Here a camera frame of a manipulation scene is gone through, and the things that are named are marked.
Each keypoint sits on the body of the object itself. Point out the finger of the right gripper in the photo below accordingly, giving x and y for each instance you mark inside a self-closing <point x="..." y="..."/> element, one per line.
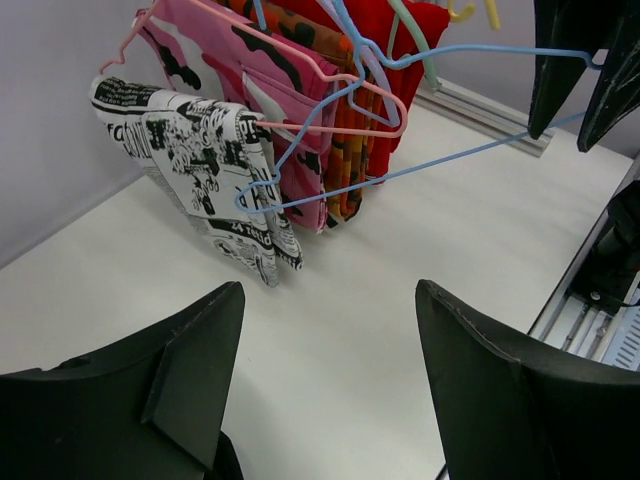
<point x="585" y="26"/>
<point x="616" y="94"/>

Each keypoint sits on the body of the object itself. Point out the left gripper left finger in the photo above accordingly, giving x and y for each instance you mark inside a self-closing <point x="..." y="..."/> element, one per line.
<point x="148" y="406"/>

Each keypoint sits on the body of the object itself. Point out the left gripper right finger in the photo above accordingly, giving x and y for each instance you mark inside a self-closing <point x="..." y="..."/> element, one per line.
<point x="511" y="407"/>

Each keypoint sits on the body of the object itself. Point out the blue hanger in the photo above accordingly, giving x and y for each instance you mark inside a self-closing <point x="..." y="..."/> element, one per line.
<point x="398" y="116"/>

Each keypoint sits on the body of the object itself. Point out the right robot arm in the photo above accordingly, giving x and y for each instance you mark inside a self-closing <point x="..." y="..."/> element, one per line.
<point x="591" y="26"/>

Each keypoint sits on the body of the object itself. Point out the mint green hanger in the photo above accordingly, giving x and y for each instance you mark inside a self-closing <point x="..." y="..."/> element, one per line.
<point x="403" y="16"/>

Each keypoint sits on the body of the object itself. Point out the lilac hanger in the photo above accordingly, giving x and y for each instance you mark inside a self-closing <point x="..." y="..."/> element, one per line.
<point x="342" y="19"/>

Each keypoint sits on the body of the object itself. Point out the pink hanger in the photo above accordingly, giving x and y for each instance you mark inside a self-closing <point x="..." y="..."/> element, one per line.
<point x="223" y="56"/>

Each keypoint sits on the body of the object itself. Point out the orange patterned garment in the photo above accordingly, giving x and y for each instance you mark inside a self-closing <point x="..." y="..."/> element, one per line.
<point x="348" y="156"/>

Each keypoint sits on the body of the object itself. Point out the black white patterned garment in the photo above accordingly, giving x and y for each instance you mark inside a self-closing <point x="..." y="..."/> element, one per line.
<point x="215" y="163"/>

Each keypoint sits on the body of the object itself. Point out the pink patterned garment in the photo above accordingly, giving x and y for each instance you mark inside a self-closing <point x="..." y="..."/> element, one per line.
<point x="302" y="175"/>

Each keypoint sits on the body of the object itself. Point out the right aluminium frame post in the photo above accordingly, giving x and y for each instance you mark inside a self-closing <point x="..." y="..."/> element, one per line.
<point x="481" y="114"/>

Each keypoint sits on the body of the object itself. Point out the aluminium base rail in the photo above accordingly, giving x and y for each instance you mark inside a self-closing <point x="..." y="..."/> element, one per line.
<point x="593" y="312"/>

